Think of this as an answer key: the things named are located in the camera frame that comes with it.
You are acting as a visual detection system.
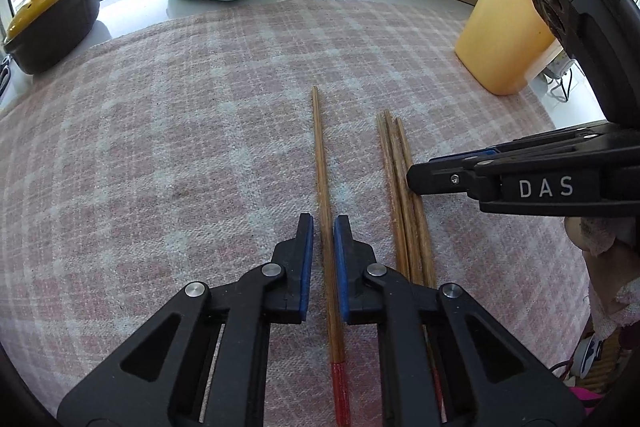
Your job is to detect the black pot yellow lid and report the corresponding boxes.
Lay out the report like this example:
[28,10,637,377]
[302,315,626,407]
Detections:
[3,0,100,75]

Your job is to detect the black scissors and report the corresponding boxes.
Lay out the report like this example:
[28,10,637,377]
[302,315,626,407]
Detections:
[0,56,11,97]

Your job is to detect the wooden chopstick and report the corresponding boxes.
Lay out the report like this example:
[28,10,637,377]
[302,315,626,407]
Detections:
[395,117,442,404]
[383,110,416,283]
[376,113,410,277]
[311,86,352,426]

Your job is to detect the rice cooker power cable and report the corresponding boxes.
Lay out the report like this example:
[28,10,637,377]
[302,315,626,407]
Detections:
[541,56,576,104]

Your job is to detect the right hand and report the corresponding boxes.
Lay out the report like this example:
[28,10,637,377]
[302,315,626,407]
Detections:
[564,217,639,339]

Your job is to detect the yellow plastic utensil container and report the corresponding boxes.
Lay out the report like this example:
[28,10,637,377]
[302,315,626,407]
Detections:
[454,0,561,96]

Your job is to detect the pink plaid tablecloth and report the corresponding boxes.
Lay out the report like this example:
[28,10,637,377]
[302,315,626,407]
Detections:
[0,0,594,427]

